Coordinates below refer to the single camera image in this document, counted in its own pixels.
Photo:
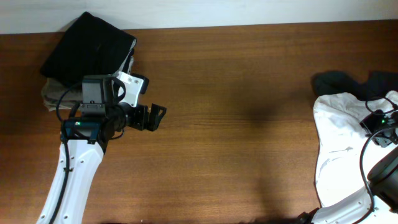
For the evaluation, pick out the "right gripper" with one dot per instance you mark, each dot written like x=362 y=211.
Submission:
x=384 y=139

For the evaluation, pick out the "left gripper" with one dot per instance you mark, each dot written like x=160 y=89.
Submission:
x=140 y=117

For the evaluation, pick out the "white t-shirt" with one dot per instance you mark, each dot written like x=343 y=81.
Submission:
x=341 y=139

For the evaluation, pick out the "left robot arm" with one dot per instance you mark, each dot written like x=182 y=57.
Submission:
x=108 y=106

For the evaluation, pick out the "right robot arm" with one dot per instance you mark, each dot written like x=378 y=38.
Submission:
x=376 y=202

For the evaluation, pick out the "dark crumpled garment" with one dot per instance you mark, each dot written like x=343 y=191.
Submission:
x=378 y=84

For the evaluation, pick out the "grey folded garment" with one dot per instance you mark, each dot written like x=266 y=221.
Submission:
x=53 y=90

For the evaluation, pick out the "black folded garment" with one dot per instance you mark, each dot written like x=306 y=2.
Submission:
x=90 y=46

